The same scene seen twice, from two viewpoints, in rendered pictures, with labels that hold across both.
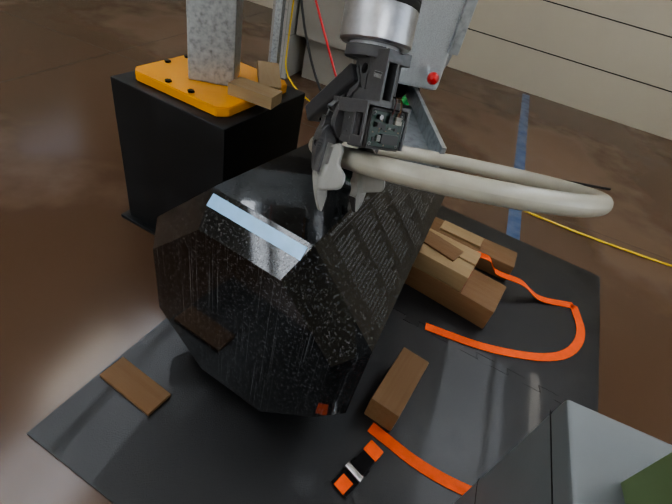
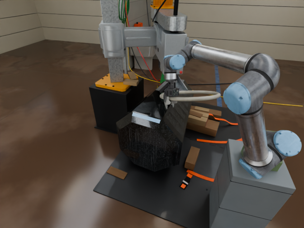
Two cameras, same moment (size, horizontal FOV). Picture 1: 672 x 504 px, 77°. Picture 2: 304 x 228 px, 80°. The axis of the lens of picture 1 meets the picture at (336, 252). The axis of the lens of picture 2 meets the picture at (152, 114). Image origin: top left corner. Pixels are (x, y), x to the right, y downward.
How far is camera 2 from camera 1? 0.80 m
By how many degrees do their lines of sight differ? 5
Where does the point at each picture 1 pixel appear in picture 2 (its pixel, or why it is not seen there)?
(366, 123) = (172, 92)
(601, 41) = (236, 31)
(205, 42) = (114, 72)
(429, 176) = (184, 98)
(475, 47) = not seen: hidden behind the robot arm
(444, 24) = not seen: hidden behind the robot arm
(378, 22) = (170, 77)
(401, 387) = (193, 157)
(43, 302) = (82, 156)
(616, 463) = (239, 148)
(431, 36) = not seen: hidden behind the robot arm
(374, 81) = (172, 85)
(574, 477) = (230, 152)
